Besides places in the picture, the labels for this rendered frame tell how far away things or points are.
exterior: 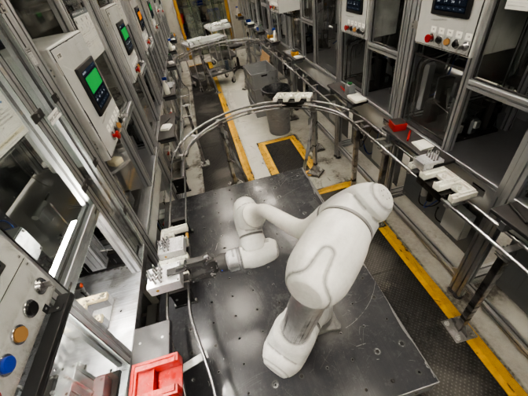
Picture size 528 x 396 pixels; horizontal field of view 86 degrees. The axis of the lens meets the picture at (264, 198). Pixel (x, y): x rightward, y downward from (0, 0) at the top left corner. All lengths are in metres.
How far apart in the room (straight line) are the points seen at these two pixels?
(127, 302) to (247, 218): 0.64
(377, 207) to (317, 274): 0.21
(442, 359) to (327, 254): 1.68
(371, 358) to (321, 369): 0.20
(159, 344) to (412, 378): 0.95
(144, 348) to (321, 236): 0.88
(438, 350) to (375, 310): 0.81
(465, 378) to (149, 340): 1.70
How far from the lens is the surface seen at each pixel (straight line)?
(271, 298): 1.47
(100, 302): 1.42
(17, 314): 0.83
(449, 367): 2.18
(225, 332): 1.43
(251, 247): 1.13
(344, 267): 0.57
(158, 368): 1.17
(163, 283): 1.19
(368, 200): 0.66
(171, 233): 1.65
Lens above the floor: 1.94
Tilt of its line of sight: 40 degrees down
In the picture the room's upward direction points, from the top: 10 degrees counter-clockwise
